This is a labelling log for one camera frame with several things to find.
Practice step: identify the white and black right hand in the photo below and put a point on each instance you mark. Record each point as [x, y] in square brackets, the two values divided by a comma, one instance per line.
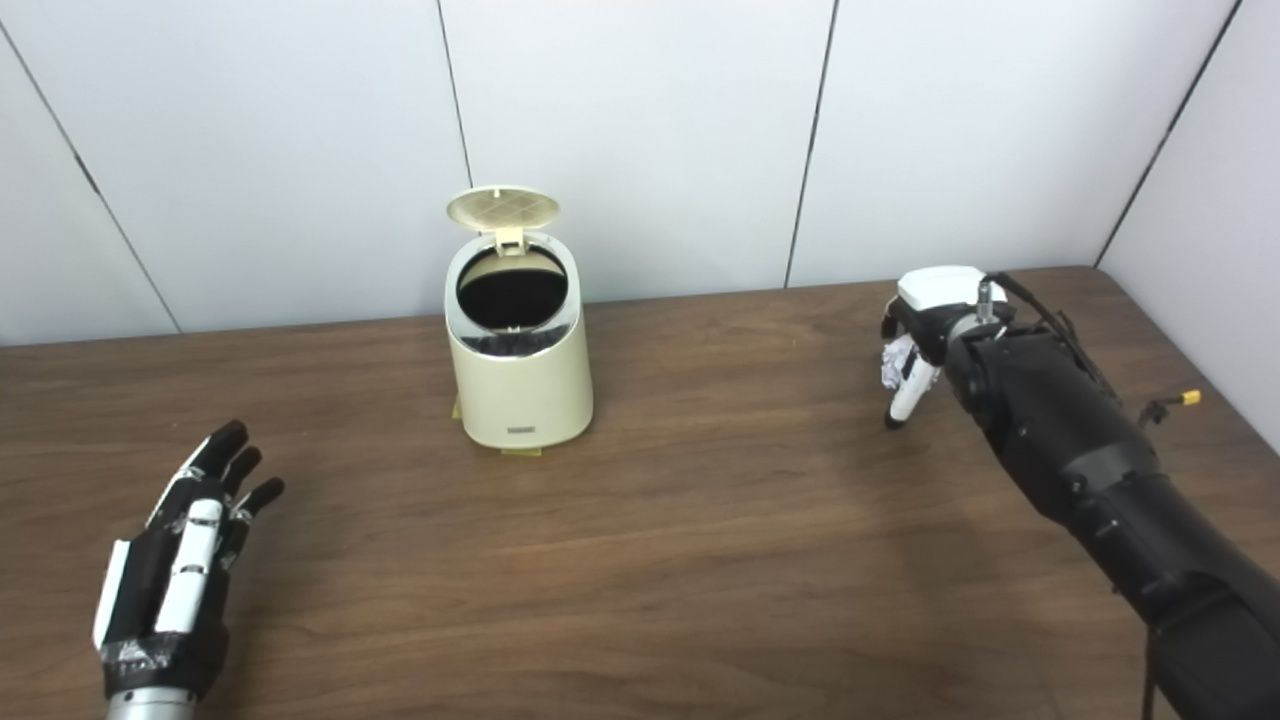
[940, 290]

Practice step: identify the white and black left hand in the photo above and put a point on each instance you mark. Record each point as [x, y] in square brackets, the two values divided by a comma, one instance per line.
[160, 600]

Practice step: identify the white paper ball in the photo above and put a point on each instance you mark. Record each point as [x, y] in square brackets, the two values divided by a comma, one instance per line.
[895, 362]

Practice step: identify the cream-colored trash bin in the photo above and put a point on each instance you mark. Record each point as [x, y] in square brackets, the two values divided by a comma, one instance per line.
[520, 390]

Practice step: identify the cream round bin lid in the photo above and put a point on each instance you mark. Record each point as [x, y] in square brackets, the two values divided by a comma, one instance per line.
[503, 207]

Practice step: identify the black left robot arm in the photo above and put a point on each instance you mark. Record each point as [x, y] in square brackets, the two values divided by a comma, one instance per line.
[150, 706]

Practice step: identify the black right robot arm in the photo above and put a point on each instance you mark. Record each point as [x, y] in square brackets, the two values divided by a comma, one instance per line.
[1100, 470]

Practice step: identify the yellow tape under bin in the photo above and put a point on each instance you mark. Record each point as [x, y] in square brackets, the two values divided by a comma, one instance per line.
[520, 451]

